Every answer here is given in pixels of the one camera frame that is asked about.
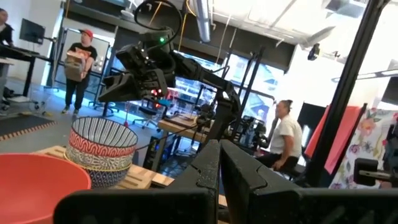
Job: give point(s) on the blue striped bowl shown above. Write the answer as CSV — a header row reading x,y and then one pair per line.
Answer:
x,y
102,133

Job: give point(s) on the plain red bowl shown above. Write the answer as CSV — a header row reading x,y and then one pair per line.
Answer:
x,y
37,193

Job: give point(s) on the black metal table frame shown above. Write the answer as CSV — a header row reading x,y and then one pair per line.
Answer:
x,y
345,93

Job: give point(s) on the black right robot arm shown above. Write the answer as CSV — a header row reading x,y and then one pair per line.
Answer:
x,y
205,74

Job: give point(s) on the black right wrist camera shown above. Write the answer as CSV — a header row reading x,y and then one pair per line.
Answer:
x,y
130,59

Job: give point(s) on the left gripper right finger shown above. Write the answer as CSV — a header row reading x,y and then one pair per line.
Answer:
x,y
280,205

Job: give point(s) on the black desk monitor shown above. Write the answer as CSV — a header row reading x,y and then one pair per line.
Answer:
x,y
31,31

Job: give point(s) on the silver ceiling duct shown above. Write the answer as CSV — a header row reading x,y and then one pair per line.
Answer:
x,y
203,21

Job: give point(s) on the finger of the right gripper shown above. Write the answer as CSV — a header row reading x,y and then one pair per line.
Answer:
x,y
124,93
112,81

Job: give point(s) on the dark mat with striped edge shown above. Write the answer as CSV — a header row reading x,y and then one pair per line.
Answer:
x,y
21,126

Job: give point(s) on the red zigzag patterned bowl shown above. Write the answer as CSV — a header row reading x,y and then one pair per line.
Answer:
x,y
99,147

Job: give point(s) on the person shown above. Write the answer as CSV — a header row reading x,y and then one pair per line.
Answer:
x,y
6,31
287,133
77,93

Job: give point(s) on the red cloth panel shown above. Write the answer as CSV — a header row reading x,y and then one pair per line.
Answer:
x,y
342,130

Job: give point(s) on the cardboard box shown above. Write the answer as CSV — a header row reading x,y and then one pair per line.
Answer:
x,y
74,67

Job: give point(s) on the wooden slatted shelf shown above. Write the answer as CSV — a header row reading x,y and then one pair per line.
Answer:
x,y
140,179

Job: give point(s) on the floral cloth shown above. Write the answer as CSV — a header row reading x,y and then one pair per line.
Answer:
x,y
370,140

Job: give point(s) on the green floral patterned bowl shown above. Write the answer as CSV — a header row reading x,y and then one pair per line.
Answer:
x,y
96,161

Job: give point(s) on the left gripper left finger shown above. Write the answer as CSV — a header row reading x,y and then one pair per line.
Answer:
x,y
155,205

